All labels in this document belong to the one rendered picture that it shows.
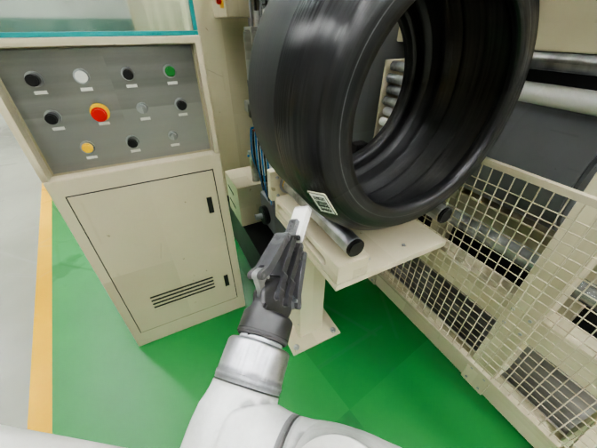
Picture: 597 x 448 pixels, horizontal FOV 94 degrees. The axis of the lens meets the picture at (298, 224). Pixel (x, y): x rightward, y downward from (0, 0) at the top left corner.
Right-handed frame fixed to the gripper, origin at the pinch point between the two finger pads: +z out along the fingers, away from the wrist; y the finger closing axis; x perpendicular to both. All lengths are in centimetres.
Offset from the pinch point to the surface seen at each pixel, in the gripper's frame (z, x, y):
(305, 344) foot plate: -3, -45, 96
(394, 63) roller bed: 76, 7, 15
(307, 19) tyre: 16.4, 8.8, -23.7
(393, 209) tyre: 11.6, 12.8, 12.4
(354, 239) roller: 5.6, 4.8, 14.3
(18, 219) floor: 34, -288, 19
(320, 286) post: 18, -32, 73
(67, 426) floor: -59, -114, 47
